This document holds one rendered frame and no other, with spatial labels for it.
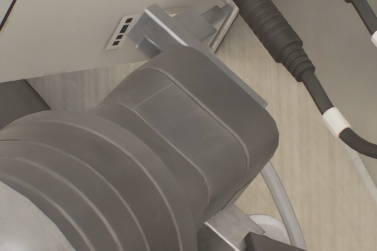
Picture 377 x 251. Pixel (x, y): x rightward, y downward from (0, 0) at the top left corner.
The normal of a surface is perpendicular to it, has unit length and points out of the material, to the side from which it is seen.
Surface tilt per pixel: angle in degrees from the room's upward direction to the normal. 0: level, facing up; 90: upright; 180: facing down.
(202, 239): 98
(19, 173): 19
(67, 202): 40
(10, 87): 33
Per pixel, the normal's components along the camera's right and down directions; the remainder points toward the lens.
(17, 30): 0.52, 0.72
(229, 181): 0.80, 0.22
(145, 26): -0.39, 0.28
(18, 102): 0.34, -0.78
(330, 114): -0.11, -0.48
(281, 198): -0.10, -0.27
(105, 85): -0.75, 0.12
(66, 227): 0.69, -0.55
